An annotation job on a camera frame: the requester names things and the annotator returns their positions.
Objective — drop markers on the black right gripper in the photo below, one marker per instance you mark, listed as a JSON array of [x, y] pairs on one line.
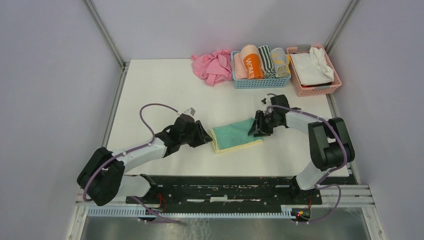
[[258, 127]]

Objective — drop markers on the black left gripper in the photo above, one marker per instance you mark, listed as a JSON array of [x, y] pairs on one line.
[[202, 136]]

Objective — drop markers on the pale yellow teal towel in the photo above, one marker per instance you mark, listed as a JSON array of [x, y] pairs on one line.
[[233, 136]]

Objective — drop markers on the yellow grey patterned towel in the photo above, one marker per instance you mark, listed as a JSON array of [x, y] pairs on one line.
[[280, 62]]

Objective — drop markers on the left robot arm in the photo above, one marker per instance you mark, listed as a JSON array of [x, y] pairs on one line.
[[105, 176]]

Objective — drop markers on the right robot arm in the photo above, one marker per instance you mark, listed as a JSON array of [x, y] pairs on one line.
[[330, 145]]

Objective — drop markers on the blue plastic basket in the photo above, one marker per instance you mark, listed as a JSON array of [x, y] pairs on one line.
[[257, 83]]

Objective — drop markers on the pink plastic basket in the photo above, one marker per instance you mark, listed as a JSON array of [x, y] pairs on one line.
[[322, 89]]

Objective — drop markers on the pale pink rolled towel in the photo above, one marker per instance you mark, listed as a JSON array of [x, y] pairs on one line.
[[239, 69]]

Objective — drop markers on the black white striped rolled towel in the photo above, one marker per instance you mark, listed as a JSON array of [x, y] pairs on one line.
[[266, 62]]

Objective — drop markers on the crumpled pink towel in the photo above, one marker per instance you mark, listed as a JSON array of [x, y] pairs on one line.
[[213, 68]]

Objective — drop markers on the orange rolled towel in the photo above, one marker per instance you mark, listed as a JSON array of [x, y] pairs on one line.
[[251, 60]]

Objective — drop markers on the white folded cloth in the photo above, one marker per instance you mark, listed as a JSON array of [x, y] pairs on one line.
[[312, 67]]

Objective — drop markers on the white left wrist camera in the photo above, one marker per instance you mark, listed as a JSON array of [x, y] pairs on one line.
[[190, 112]]

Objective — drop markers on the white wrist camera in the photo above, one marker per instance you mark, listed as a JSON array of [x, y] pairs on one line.
[[190, 112], [267, 100]]

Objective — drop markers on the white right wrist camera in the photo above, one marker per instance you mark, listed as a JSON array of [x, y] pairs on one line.
[[267, 100]]

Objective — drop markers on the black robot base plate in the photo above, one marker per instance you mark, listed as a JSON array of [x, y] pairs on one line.
[[226, 194]]

